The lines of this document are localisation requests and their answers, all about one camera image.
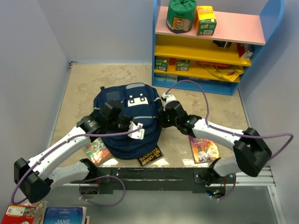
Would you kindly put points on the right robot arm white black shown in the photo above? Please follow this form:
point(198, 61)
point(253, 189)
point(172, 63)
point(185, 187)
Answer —
point(251, 153)

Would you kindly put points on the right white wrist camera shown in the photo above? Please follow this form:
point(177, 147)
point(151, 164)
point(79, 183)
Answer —
point(167, 98)

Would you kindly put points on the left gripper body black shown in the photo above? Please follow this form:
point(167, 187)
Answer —
point(119, 125)

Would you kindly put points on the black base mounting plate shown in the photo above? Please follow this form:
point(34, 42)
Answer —
point(163, 179)

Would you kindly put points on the blue Jane book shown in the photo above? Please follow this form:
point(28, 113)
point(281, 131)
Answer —
point(66, 215)

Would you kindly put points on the red white packet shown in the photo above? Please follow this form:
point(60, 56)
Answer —
point(245, 51)

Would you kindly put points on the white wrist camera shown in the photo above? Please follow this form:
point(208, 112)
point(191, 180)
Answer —
point(167, 98)
point(136, 131)

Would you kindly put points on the black 169-storey treehouse book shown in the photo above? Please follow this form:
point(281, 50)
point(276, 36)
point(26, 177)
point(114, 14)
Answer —
point(150, 157)

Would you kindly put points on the right small green box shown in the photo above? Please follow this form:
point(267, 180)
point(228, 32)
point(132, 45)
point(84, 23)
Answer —
point(182, 65)

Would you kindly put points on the navy blue school backpack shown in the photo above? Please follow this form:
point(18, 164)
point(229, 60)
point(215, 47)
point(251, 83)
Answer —
point(141, 102)

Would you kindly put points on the small green box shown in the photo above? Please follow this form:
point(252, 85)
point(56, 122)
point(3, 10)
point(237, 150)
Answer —
point(182, 65)
point(161, 63)

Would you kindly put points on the red book bottom left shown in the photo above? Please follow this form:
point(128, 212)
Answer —
point(25, 213)

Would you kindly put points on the orange 78-storey treehouse book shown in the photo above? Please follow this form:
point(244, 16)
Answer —
point(97, 152)

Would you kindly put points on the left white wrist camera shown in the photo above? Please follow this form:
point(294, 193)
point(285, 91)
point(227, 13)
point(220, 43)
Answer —
point(136, 131)

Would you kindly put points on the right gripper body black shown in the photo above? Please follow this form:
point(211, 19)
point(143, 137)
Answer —
point(167, 121)

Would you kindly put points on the colourful blue toy shelf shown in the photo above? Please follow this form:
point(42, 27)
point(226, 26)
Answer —
point(257, 30)

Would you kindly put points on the orange green carton box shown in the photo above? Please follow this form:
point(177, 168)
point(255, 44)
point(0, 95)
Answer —
point(205, 21)

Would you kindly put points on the purple Roald Dahl book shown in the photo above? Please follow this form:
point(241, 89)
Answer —
point(203, 150)

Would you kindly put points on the yellow snack bag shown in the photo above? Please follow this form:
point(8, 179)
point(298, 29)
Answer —
point(227, 72)

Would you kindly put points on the green wrapped tissue roll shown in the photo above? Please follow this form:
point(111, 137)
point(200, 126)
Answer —
point(181, 15)

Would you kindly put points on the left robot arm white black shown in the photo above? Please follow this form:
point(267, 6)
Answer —
point(36, 177)

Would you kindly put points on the aluminium rail frame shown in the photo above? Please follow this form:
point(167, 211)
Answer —
point(250, 202)

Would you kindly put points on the left small green box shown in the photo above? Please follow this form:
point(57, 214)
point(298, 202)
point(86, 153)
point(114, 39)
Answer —
point(161, 63)

